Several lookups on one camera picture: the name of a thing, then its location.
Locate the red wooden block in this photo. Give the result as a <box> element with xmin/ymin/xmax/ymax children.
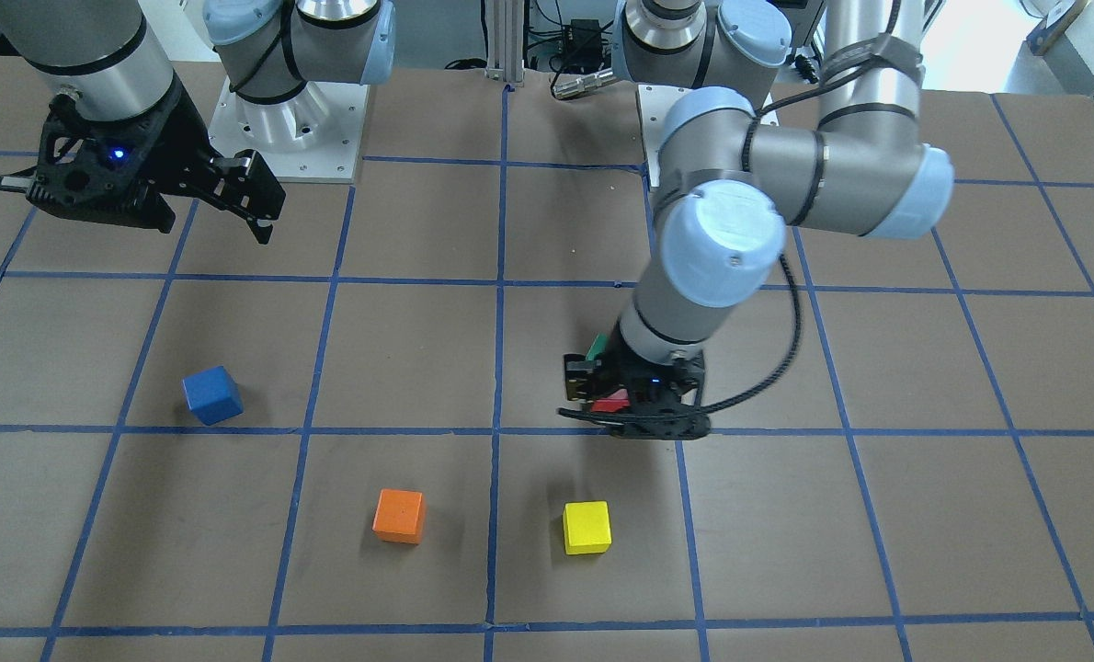
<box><xmin>587</xmin><ymin>388</ymin><xmax>630</xmax><ymax>414</ymax></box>

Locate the silver cylinder tool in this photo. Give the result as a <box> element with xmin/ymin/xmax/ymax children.
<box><xmin>551</xmin><ymin>68</ymin><xmax>620</xmax><ymax>101</ymax></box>

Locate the black electronics box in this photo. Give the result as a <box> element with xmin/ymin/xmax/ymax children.
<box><xmin>561</xmin><ymin>18</ymin><xmax>603</xmax><ymax>68</ymax></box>

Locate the blue wooden block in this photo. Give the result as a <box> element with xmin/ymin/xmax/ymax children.
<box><xmin>181</xmin><ymin>365</ymin><xmax>245</xmax><ymax>425</ymax></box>

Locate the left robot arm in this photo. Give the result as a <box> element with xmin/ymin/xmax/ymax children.
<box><xmin>560</xmin><ymin>1</ymin><xmax>954</xmax><ymax>439</ymax></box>

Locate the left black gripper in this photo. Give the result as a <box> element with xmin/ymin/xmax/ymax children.
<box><xmin>563</xmin><ymin>338</ymin><xmax>711</xmax><ymax>440</ymax></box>

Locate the green wooden block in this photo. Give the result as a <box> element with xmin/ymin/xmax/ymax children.
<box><xmin>584</xmin><ymin>334</ymin><xmax>609</xmax><ymax>361</ymax></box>

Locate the yellow wooden block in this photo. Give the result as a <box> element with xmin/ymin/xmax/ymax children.
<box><xmin>563</xmin><ymin>500</ymin><xmax>612</xmax><ymax>554</ymax></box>

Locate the orange wooden block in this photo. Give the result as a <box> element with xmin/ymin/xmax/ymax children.
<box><xmin>371</xmin><ymin>487</ymin><xmax>427</xmax><ymax>545</ymax></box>

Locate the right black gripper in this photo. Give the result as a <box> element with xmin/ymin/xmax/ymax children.
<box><xmin>0</xmin><ymin>76</ymin><xmax>287</xmax><ymax>245</ymax></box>

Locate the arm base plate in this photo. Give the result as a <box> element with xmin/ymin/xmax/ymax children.
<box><xmin>208</xmin><ymin>81</ymin><xmax>373</xmax><ymax>184</ymax></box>
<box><xmin>637</xmin><ymin>85</ymin><xmax>780</xmax><ymax>194</ymax></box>

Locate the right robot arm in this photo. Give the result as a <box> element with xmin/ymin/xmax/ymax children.
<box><xmin>0</xmin><ymin>1</ymin><xmax>395</xmax><ymax>245</ymax></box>

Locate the aluminium frame post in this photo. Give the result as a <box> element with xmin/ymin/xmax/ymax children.
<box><xmin>482</xmin><ymin>0</ymin><xmax>526</xmax><ymax>88</ymax></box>

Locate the black braided cable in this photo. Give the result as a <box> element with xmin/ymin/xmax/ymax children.
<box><xmin>558</xmin><ymin>0</ymin><xmax>906</xmax><ymax>431</ymax></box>

